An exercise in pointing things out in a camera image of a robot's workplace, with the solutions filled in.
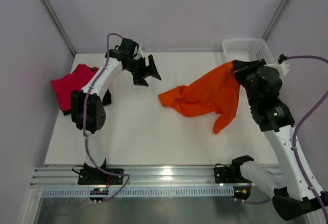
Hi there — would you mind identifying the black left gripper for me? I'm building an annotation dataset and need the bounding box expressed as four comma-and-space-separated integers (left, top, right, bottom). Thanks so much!
125, 55, 161, 87

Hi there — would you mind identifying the orange t shirt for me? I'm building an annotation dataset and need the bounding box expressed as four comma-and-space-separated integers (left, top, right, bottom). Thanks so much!
158, 62, 240, 134

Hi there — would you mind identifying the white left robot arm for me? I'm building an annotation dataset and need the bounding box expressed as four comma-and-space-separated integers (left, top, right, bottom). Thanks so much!
71, 38, 161, 184

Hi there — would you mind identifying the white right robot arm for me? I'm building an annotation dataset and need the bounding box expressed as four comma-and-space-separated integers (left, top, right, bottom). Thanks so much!
229, 59, 327, 221

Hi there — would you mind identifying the white plastic basket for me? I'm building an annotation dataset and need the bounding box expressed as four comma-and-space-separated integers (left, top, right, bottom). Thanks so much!
221, 38, 278, 64

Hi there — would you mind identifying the pink folded t shirt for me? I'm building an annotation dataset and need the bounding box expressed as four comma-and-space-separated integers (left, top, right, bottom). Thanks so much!
50, 64, 99, 115

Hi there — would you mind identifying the right controller board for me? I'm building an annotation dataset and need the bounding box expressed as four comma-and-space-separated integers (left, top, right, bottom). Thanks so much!
233, 188, 251, 201

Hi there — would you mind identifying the controller board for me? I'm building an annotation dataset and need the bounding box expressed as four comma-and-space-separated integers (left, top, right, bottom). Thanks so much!
233, 188, 251, 201
89, 188, 109, 201

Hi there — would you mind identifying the left controller board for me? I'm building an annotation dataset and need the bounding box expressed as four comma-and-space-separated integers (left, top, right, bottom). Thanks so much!
89, 188, 109, 201

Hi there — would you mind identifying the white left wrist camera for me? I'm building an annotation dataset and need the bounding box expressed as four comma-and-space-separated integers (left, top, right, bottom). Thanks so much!
136, 46, 144, 57

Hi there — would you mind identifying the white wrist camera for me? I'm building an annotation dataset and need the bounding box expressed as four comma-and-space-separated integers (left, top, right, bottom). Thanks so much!
136, 46, 144, 57
265, 54, 290, 78

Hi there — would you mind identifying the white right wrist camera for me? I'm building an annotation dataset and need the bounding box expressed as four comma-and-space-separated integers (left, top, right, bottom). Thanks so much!
265, 54, 290, 78

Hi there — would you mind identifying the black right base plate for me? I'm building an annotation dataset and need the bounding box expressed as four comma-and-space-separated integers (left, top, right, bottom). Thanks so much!
214, 165, 250, 184

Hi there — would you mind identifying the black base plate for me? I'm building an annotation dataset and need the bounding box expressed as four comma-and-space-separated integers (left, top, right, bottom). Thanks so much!
214, 165, 250, 184
77, 168, 124, 186

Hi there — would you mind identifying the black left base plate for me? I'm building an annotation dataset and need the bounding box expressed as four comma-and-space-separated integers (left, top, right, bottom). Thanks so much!
77, 168, 124, 186

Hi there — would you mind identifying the slotted grey cable duct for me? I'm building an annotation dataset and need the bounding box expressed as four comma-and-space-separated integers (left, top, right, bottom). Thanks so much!
40, 186, 234, 198

